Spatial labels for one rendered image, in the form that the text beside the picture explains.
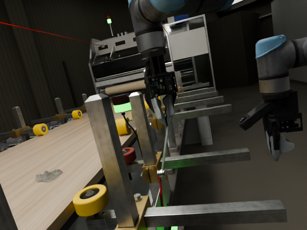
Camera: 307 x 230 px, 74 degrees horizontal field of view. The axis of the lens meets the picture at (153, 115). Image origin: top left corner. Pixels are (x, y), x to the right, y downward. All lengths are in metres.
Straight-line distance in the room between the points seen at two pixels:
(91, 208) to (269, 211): 0.37
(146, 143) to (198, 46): 2.34
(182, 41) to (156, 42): 2.36
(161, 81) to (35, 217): 0.42
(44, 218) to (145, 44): 0.46
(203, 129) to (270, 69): 2.44
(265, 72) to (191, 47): 2.28
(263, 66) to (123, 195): 0.49
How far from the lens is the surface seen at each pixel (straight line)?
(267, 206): 0.50
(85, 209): 0.52
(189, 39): 2.89
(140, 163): 0.73
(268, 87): 0.65
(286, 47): 0.66
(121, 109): 0.63
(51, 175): 0.73
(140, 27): 0.55
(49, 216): 0.54
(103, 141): 0.40
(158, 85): 0.53
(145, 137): 0.64
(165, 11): 0.47
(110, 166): 0.42
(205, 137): 3.07
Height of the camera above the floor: 1.15
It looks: 11 degrees down
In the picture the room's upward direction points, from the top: 12 degrees counter-clockwise
